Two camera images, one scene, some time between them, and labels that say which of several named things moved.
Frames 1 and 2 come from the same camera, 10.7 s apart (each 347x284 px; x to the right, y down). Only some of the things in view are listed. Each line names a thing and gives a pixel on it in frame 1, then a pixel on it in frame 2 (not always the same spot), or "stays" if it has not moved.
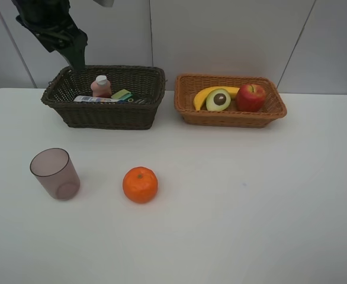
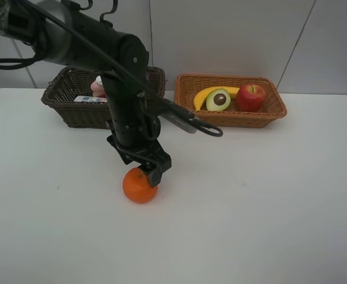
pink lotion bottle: x=101 y=87 stays
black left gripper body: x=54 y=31 → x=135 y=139
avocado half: x=218 y=100 stays
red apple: x=250 y=97 stays
